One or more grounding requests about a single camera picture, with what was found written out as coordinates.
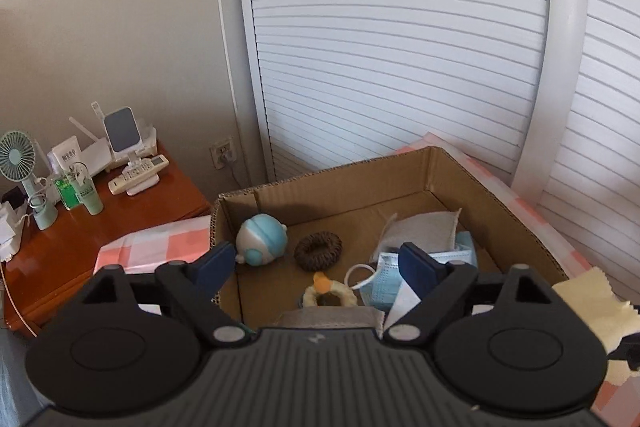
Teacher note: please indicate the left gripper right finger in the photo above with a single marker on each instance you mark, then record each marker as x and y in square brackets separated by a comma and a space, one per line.
[442, 290]

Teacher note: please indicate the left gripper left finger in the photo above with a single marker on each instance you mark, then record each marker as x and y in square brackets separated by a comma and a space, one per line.
[190, 289]

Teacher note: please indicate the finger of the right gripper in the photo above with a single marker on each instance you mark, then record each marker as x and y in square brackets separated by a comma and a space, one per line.
[628, 351]

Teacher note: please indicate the yellow lens cloth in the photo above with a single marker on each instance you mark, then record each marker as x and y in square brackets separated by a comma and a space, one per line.
[591, 297]

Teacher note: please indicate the cream hair scrunchie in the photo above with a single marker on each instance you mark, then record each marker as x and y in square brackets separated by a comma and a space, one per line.
[341, 293]

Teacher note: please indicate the small wooden mushroom toy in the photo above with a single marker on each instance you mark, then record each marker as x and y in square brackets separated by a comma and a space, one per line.
[322, 283]

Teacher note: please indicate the brown hair scrunchie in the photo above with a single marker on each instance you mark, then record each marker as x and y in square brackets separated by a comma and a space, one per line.
[318, 251]

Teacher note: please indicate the white face mask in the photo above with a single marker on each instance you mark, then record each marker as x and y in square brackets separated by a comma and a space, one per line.
[406, 299]

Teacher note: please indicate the checkered tablecloth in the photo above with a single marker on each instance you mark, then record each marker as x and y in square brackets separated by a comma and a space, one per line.
[143, 251]

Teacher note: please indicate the blue surgical mask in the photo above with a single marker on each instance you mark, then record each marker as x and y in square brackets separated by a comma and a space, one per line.
[380, 289]

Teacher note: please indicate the blue white round toy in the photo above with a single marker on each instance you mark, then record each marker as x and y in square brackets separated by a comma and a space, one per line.
[261, 240]

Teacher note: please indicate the cardboard box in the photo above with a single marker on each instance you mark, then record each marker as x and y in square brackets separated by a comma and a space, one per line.
[355, 202]

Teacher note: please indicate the white remote control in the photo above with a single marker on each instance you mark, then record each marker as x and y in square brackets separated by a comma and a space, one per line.
[138, 178]

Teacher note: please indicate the wooden nightstand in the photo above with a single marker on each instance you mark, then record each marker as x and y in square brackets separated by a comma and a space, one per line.
[53, 264]

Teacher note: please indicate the green tube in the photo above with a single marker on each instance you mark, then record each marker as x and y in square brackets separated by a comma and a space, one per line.
[85, 189]

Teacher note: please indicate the green bottle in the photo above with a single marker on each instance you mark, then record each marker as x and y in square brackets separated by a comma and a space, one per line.
[66, 191]

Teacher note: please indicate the white router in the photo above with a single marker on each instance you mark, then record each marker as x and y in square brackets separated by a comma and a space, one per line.
[98, 155]

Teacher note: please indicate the white phone stand mirror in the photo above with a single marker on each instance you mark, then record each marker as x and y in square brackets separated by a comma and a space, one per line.
[123, 134]

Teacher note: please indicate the white card box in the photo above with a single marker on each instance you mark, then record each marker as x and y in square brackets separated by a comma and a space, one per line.
[64, 155]

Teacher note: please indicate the white power strip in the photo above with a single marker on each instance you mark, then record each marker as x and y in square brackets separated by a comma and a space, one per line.
[11, 229]

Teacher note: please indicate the green desk fan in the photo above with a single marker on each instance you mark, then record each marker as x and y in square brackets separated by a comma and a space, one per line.
[18, 163]

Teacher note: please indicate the white louvered wardrobe door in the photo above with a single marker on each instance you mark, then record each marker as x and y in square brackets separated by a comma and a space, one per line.
[544, 94]

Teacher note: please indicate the wall socket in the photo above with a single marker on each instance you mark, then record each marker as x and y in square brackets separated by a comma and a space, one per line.
[223, 153]

